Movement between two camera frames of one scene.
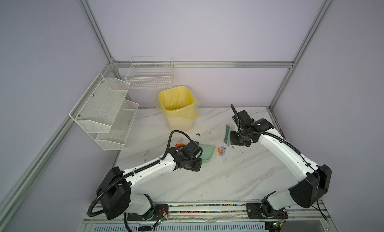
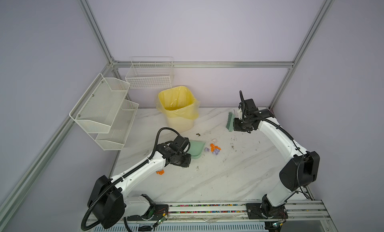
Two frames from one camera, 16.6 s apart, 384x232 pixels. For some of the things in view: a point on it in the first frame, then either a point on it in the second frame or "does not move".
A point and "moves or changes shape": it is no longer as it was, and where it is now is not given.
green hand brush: [227, 136] to [229, 123]
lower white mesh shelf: [115, 139] does not move
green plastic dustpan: [207, 151] moves or changes shape
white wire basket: [151, 72] does not move
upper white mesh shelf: [96, 109] does not move
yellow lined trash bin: [180, 106] does not move
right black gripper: [233, 141] to [235, 127]
